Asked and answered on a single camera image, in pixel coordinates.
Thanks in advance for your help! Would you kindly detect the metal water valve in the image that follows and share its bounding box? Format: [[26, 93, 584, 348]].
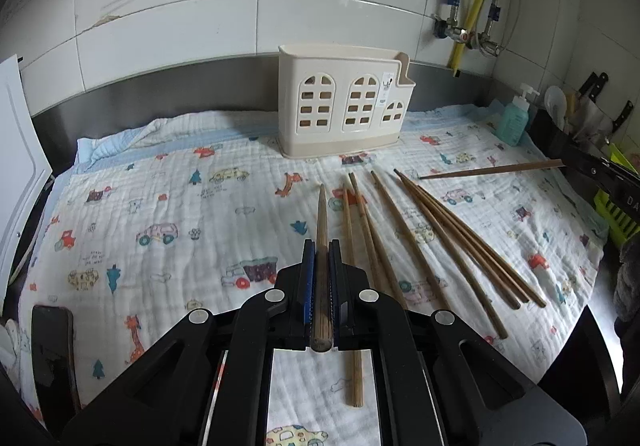
[[432, 16, 501, 58]]

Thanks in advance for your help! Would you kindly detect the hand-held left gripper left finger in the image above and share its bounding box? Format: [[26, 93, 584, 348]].
[[60, 240, 317, 446]]

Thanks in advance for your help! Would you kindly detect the green plastic basket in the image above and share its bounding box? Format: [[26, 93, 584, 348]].
[[592, 143, 640, 247]]

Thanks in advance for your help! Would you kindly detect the cream plastic utensil holder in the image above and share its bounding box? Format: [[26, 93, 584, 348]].
[[278, 44, 417, 160]]

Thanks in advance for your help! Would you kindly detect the light blue towel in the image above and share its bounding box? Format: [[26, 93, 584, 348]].
[[75, 118, 281, 167]]

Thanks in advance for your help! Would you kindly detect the person's right forearm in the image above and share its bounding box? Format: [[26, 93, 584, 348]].
[[617, 241, 640, 323]]

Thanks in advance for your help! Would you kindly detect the bunch of wooden chopsticks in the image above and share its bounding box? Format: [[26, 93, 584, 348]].
[[341, 169, 547, 408]]

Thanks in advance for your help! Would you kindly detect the black handled knife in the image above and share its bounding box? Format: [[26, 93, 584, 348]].
[[611, 98, 637, 133], [579, 72, 609, 101]]

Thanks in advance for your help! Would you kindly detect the white cutting board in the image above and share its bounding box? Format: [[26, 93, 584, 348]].
[[0, 54, 55, 297]]

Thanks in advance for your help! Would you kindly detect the white plastic spoon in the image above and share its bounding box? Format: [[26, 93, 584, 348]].
[[544, 85, 568, 132]]

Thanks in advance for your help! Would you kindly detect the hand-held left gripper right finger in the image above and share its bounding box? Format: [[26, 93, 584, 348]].
[[327, 238, 588, 446]]

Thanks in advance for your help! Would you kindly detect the teal soap pump bottle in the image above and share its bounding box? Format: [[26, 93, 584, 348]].
[[495, 83, 541, 147]]

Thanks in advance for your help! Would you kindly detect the white cartoon printed blanket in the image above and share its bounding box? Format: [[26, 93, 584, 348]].
[[17, 108, 613, 446]]

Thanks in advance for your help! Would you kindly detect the black smartphone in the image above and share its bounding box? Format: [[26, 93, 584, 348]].
[[31, 305, 83, 414]]

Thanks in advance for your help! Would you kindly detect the single wooden chopstick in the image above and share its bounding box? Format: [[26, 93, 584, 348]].
[[419, 159, 566, 180], [310, 184, 332, 355]]

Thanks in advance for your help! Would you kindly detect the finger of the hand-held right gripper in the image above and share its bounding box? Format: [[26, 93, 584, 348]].
[[561, 145, 619, 195]]

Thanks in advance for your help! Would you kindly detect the black utensil container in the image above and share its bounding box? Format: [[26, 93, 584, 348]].
[[530, 108, 569, 153]]

